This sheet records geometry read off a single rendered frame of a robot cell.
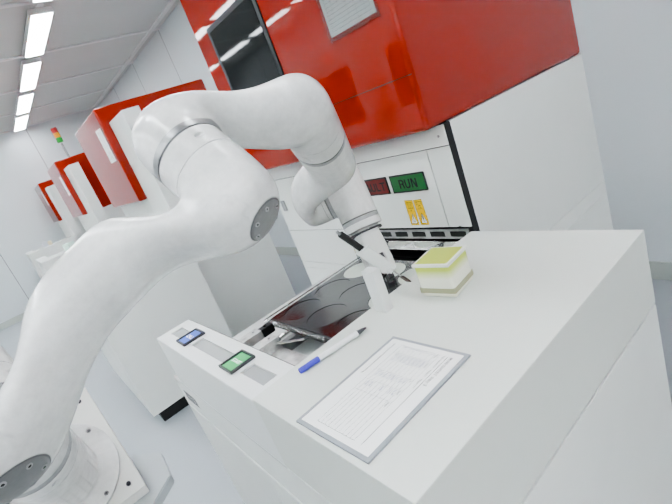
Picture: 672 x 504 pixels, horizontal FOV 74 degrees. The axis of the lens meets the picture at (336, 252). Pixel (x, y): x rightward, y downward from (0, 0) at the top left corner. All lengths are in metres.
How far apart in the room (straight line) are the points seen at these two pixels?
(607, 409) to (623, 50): 1.83
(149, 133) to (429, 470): 0.49
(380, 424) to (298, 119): 0.40
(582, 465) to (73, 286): 0.72
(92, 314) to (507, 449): 0.50
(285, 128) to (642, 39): 1.97
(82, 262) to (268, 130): 0.27
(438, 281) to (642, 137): 1.81
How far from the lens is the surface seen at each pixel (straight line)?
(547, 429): 0.68
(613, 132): 2.51
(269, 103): 0.60
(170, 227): 0.53
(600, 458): 0.85
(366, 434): 0.58
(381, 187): 1.21
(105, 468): 0.99
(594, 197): 1.64
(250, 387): 0.80
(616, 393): 0.87
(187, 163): 0.55
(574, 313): 0.71
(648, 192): 2.57
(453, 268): 0.79
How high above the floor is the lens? 1.34
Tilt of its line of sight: 17 degrees down
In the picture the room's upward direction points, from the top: 21 degrees counter-clockwise
